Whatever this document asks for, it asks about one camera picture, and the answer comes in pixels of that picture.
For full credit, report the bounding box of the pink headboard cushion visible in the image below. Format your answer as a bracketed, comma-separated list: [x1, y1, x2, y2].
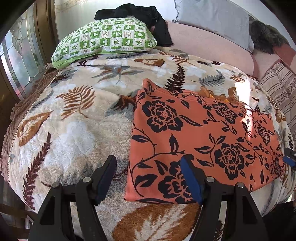
[274, 43, 296, 72]

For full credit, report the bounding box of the grey pillow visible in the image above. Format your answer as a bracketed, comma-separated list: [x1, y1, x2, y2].
[173, 0, 254, 52]

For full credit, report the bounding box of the black clothing pile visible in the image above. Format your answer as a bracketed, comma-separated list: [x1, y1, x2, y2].
[94, 4, 173, 47]

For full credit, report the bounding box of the dark furry garment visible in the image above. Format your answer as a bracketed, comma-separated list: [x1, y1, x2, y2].
[249, 20, 290, 54]

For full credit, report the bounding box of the striped bed sheet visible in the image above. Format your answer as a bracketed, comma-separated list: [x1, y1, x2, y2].
[259, 60, 295, 139]

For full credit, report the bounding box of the pink bolster cushion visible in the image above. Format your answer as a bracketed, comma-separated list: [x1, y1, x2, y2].
[166, 21, 279, 78]

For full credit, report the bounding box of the wooden door frame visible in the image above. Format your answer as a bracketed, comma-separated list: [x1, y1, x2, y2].
[33, 0, 59, 64]

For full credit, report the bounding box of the orange floral garment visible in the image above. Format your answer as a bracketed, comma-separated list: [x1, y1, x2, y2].
[125, 79, 285, 204]

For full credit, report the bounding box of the green white patterned pillow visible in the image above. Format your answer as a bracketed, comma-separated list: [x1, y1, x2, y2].
[51, 17, 157, 70]

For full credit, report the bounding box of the leaf pattern fleece blanket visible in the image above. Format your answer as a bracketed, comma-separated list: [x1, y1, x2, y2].
[1, 49, 295, 240]

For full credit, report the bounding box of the stained glass window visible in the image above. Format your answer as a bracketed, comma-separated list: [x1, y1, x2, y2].
[1, 5, 45, 100]

